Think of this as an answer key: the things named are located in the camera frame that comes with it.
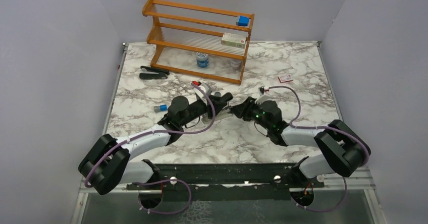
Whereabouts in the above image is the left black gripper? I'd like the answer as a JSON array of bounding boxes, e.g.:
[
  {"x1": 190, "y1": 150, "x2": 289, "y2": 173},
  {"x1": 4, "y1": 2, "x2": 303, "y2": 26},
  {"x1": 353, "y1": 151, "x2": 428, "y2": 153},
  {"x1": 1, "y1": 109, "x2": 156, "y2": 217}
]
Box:
[{"x1": 180, "y1": 94, "x2": 227, "y2": 127}]

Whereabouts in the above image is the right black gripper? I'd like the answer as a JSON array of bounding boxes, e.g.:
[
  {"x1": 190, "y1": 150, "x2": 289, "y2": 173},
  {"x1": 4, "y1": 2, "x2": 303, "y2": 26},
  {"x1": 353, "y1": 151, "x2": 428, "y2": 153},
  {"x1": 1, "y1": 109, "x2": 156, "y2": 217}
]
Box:
[{"x1": 229, "y1": 96, "x2": 272, "y2": 131}]

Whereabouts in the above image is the black stapler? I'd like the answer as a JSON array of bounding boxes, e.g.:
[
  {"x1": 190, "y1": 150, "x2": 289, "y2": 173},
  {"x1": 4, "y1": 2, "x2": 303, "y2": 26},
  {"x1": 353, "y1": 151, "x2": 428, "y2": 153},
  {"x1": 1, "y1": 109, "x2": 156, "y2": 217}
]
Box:
[{"x1": 139, "y1": 66, "x2": 170, "y2": 80}]

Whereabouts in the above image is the silver chrome stapler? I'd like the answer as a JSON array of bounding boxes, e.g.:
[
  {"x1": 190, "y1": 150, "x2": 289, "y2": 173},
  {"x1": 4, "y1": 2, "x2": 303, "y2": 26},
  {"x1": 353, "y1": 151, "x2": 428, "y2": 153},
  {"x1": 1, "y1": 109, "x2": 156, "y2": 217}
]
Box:
[{"x1": 201, "y1": 109, "x2": 233, "y2": 125}]

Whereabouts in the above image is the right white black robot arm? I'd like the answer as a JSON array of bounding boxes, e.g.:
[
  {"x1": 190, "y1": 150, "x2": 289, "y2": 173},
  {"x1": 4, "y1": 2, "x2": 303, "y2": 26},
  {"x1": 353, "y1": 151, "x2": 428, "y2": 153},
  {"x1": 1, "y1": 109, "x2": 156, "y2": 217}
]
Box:
[{"x1": 230, "y1": 97, "x2": 371, "y2": 187}]

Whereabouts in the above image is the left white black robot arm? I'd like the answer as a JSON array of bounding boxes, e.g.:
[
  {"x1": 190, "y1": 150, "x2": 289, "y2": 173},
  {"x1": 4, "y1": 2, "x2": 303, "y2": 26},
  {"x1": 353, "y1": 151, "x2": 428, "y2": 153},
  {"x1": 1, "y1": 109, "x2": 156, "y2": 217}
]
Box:
[{"x1": 78, "y1": 92, "x2": 233, "y2": 195}]

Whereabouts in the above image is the small red staples box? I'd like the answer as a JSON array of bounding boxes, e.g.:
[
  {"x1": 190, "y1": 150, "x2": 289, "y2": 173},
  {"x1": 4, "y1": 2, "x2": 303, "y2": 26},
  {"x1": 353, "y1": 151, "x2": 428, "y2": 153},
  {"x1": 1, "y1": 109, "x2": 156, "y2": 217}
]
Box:
[{"x1": 278, "y1": 74, "x2": 293, "y2": 83}]

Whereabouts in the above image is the white green staples carton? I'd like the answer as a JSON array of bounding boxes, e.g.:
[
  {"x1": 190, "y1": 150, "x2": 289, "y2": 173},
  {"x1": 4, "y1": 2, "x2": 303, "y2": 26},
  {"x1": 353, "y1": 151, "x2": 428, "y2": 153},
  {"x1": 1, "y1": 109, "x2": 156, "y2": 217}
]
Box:
[{"x1": 221, "y1": 33, "x2": 246, "y2": 48}]

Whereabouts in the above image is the clear plastic jar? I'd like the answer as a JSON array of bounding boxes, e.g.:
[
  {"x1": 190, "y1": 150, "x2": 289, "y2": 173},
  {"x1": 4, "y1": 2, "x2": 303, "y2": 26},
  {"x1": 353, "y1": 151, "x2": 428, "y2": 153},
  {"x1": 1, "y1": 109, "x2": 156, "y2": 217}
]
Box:
[{"x1": 230, "y1": 59, "x2": 242, "y2": 70}]

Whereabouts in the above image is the blue white plastic jar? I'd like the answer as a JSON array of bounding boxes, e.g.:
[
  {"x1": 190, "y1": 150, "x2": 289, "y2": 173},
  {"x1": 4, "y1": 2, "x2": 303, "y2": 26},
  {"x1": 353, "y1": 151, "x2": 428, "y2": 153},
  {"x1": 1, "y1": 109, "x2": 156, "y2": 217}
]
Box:
[{"x1": 196, "y1": 52, "x2": 209, "y2": 68}]

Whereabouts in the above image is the blue grey small cylinder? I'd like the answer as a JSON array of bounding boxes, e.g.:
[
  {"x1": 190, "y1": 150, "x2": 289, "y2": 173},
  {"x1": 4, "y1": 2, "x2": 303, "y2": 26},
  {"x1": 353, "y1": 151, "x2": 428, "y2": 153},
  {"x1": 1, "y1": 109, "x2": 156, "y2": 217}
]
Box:
[{"x1": 153, "y1": 104, "x2": 168, "y2": 113}]

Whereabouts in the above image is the orange wooden shelf rack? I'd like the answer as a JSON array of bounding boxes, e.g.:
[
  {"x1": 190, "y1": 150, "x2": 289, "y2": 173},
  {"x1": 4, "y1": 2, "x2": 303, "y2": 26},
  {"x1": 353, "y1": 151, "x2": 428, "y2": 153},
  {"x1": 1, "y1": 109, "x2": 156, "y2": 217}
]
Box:
[{"x1": 142, "y1": 0, "x2": 255, "y2": 85}]

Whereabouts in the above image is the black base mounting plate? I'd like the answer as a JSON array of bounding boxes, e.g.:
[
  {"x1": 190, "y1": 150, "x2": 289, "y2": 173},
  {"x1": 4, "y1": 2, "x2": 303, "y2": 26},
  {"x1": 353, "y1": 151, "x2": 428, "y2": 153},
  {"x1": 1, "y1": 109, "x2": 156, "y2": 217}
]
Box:
[{"x1": 126, "y1": 163, "x2": 324, "y2": 201}]

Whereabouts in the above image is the blue box on shelf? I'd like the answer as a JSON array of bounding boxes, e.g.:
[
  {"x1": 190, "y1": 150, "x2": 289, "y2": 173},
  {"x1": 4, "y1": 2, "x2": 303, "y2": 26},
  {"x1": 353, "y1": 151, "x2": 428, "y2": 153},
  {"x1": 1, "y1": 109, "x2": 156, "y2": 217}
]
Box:
[{"x1": 235, "y1": 16, "x2": 250, "y2": 27}]

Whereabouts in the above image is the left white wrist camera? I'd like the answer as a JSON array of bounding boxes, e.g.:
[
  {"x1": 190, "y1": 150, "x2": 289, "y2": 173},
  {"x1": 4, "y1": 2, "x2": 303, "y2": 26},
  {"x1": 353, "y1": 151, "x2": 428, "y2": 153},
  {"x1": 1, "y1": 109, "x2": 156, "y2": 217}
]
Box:
[{"x1": 191, "y1": 81, "x2": 212, "y2": 103}]

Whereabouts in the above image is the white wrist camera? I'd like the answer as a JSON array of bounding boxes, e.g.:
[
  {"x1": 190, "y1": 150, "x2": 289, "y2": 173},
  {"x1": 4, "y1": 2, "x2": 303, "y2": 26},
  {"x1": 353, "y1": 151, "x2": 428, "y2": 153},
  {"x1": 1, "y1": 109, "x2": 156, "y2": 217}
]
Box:
[
  {"x1": 191, "y1": 81, "x2": 212, "y2": 103},
  {"x1": 255, "y1": 86, "x2": 272, "y2": 104}
]

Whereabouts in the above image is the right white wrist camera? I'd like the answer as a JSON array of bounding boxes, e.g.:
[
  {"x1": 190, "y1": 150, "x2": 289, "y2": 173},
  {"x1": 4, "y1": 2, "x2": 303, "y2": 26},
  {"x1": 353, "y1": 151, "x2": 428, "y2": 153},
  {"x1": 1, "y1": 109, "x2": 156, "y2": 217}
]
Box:
[{"x1": 255, "y1": 86, "x2": 272, "y2": 104}]

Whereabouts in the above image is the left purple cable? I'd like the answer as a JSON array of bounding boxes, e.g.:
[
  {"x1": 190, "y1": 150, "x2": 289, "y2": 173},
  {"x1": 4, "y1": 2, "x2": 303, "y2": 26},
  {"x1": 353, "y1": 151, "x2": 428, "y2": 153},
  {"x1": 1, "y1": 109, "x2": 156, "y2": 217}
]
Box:
[{"x1": 83, "y1": 82, "x2": 217, "y2": 188}]

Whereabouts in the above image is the aluminium frame rail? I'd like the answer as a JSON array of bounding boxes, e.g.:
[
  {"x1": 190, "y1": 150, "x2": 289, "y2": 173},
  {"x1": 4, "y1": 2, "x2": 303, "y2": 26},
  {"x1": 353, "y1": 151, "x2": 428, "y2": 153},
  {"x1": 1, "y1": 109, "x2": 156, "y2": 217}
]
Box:
[{"x1": 72, "y1": 162, "x2": 386, "y2": 223}]

